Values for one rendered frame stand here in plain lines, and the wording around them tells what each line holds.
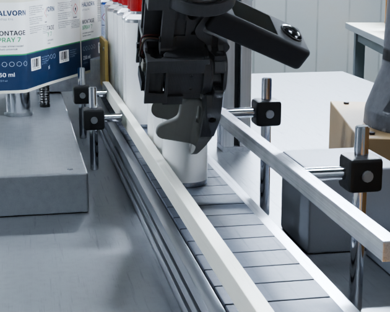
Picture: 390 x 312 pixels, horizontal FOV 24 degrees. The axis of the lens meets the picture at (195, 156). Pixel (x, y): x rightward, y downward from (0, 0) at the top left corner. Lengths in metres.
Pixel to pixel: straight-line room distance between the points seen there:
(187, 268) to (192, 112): 0.22
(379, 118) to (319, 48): 4.67
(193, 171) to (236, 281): 0.39
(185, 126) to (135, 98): 0.41
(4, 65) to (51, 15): 0.15
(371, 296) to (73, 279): 0.28
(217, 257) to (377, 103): 0.53
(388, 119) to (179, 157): 0.29
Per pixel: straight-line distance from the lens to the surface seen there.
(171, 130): 0.94
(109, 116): 1.29
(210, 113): 0.90
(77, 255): 0.95
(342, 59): 5.86
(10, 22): 1.45
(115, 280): 0.87
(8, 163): 1.14
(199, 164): 1.00
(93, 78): 1.70
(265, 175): 1.06
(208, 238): 0.72
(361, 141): 0.76
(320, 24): 5.81
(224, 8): 0.84
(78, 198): 1.09
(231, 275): 0.64
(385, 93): 1.16
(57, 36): 1.57
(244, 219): 0.89
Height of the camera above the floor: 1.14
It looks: 13 degrees down
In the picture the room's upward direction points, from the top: straight up
